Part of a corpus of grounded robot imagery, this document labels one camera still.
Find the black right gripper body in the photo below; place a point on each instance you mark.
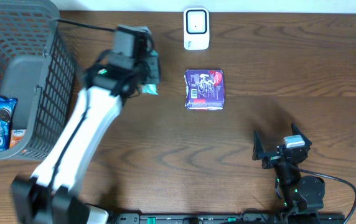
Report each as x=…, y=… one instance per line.
x=273, y=155

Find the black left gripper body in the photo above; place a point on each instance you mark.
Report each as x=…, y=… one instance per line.
x=152, y=68

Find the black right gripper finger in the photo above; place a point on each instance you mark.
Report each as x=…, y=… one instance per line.
x=295, y=131
x=258, y=151

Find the mint green tissue pack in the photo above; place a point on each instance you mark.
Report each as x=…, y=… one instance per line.
x=151, y=88

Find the purple Carefree liner pack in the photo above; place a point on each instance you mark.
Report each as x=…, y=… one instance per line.
x=205, y=90

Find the blue Oreo cookie pack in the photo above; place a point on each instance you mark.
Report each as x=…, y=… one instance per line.
x=7, y=106

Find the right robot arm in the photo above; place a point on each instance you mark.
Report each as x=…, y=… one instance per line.
x=302, y=195

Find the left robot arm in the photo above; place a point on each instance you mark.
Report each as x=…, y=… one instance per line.
x=51, y=194

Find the grey plastic mesh basket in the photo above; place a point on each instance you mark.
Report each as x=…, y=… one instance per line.
x=38, y=71

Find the orange tissue pack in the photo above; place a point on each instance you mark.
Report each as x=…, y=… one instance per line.
x=16, y=136

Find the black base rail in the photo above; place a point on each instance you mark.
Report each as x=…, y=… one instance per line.
x=251, y=216

